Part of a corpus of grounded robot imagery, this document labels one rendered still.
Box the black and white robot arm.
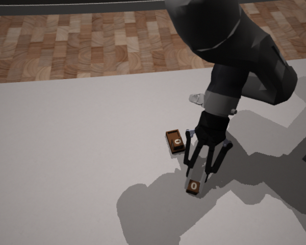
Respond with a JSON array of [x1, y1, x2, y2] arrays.
[[165, 0, 298, 117]]

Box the brown wooden cube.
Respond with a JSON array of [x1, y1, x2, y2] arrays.
[[171, 137, 184, 151], [186, 180, 200, 195]]

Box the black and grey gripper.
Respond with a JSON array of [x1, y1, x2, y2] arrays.
[[184, 111, 233, 194]]

